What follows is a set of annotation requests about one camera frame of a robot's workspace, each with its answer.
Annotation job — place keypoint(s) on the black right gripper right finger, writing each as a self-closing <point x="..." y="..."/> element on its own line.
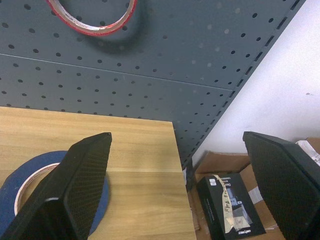
<point x="287" y="185"/>

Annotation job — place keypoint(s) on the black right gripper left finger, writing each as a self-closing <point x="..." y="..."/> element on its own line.
<point x="75" y="180"/>

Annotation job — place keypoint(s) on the grey pegboard panel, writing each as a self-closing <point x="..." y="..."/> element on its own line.
<point x="150" y="62"/>

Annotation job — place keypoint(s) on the white printed box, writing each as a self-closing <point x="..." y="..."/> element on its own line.
<point x="308" y="150"/>

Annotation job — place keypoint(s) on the black product box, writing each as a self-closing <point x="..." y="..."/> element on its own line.
<point x="230" y="207"/>

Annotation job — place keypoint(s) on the brown cardboard box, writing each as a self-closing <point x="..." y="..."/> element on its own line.
<point x="225" y="165"/>

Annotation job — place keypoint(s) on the blue tape roll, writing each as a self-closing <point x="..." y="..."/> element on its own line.
<point x="7" y="190"/>

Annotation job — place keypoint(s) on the red tape roll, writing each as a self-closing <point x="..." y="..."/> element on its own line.
<point x="95" y="23"/>

